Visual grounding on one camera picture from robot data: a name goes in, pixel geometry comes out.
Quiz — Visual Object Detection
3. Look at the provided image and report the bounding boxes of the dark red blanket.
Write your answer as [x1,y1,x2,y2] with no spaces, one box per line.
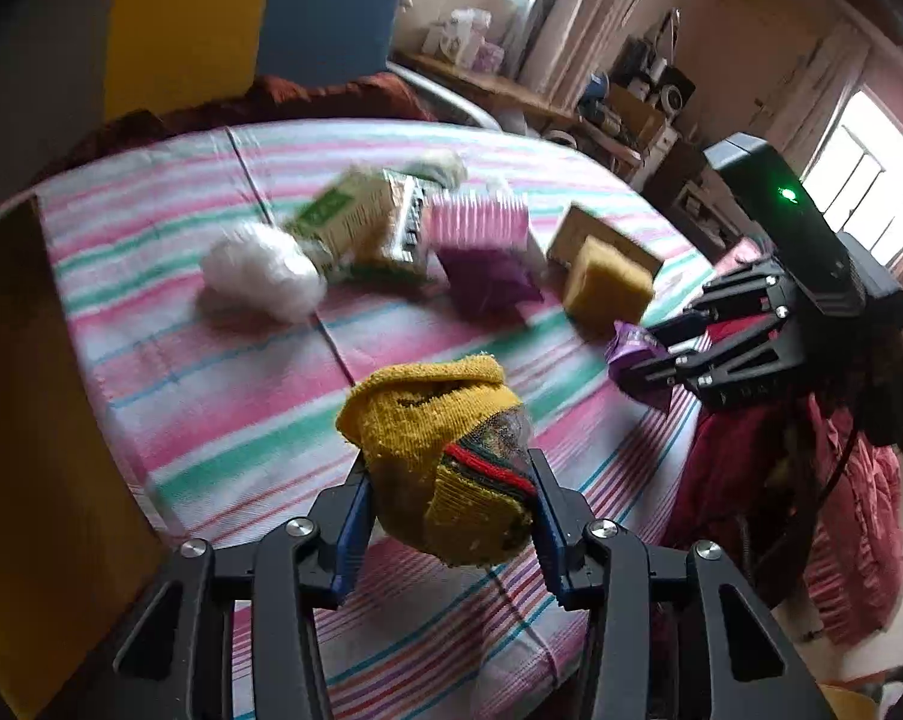
[31,71,437,184]

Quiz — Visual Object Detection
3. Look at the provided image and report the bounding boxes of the green white carton box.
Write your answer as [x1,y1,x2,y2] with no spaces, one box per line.
[282,167,435,281]

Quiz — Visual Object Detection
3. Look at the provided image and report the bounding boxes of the beige cardboard box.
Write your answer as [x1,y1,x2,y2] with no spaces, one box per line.
[547,203,663,277]

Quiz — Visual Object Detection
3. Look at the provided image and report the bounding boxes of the white plastic bag ball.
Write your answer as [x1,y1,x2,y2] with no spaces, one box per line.
[200,223,328,323]

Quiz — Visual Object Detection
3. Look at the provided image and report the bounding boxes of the pink hair roller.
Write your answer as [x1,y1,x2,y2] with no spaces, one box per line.
[422,190,529,252]

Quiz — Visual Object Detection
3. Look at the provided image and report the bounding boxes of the gold metal tray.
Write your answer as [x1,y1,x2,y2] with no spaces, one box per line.
[0,197,163,718]

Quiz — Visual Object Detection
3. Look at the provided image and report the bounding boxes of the yellow sock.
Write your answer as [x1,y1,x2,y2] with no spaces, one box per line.
[335,355,538,567]

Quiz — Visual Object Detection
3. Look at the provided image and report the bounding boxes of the yellow sponge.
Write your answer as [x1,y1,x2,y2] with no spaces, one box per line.
[563,236,655,332]

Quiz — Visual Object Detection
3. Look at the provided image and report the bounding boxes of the white boxes on desk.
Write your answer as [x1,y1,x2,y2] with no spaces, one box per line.
[420,8,505,75]

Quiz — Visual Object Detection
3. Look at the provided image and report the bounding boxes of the wooden desk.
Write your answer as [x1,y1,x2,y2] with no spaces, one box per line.
[391,50,643,171]

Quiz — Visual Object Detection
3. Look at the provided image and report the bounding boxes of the red clothing pile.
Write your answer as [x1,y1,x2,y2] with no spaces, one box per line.
[659,397,903,647]

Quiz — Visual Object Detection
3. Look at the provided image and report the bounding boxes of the grey yellow blue chair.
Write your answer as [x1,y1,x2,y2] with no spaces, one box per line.
[0,0,494,202]

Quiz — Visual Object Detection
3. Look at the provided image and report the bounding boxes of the striped pink green bedsheet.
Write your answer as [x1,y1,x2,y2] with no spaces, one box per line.
[0,118,723,720]

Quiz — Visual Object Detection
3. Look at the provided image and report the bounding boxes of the purple pouch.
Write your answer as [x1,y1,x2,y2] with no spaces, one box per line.
[437,249,544,319]

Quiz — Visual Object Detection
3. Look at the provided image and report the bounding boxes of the purple snack wrapper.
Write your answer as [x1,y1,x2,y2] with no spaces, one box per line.
[604,320,674,415]

